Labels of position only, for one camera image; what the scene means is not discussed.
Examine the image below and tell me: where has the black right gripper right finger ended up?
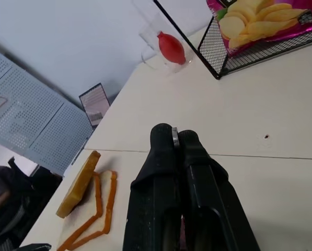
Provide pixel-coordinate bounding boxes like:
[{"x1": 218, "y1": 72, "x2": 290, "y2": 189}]
[{"x1": 177, "y1": 129, "x2": 261, "y2": 251}]

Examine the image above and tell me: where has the silver metal spoon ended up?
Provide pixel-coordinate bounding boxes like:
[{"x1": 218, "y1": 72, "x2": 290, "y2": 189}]
[{"x1": 171, "y1": 127, "x2": 181, "y2": 149}]

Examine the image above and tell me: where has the black object at table edge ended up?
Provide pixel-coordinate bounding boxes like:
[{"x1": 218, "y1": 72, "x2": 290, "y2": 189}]
[{"x1": 17, "y1": 243, "x2": 52, "y2": 251}]

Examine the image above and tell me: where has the seated person in grey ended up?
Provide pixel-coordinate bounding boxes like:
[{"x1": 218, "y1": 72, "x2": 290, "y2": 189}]
[{"x1": 0, "y1": 164, "x2": 23, "y2": 218}]

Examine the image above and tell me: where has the grey perforated panel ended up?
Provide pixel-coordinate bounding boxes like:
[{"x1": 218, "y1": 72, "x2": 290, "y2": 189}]
[{"x1": 0, "y1": 35, "x2": 94, "y2": 178}]

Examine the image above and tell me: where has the red rubber bulb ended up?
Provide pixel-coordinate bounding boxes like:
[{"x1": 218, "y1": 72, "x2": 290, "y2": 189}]
[{"x1": 157, "y1": 30, "x2": 188, "y2": 65}]

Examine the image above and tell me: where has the black wire mesh basket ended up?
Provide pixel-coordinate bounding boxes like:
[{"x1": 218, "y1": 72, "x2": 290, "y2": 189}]
[{"x1": 153, "y1": 0, "x2": 312, "y2": 80}]

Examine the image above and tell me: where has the white bread slice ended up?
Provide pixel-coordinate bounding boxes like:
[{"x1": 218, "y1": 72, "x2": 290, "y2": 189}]
[
  {"x1": 66, "y1": 170, "x2": 118, "y2": 250},
  {"x1": 56, "y1": 172, "x2": 103, "y2": 251}
]

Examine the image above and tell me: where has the pink potato chip bag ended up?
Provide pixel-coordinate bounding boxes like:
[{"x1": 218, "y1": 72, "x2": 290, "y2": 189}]
[{"x1": 206, "y1": 0, "x2": 312, "y2": 57}]

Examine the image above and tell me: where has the clear glass mug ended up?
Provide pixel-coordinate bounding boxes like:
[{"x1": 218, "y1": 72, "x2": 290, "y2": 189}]
[{"x1": 131, "y1": 0, "x2": 195, "y2": 76}]

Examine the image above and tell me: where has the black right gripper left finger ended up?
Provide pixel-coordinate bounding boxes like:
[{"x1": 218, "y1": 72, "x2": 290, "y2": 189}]
[{"x1": 122, "y1": 123, "x2": 184, "y2": 251}]

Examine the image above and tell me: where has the yellow-brown toast slice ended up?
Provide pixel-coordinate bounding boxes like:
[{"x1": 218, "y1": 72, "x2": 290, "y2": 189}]
[{"x1": 55, "y1": 150, "x2": 101, "y2": 219}]

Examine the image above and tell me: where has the black framed mesh rack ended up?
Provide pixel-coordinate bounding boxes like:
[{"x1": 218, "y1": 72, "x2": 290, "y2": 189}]
[{"x1": 78, "y1": 83, "x2": 111, "y2": 131}]

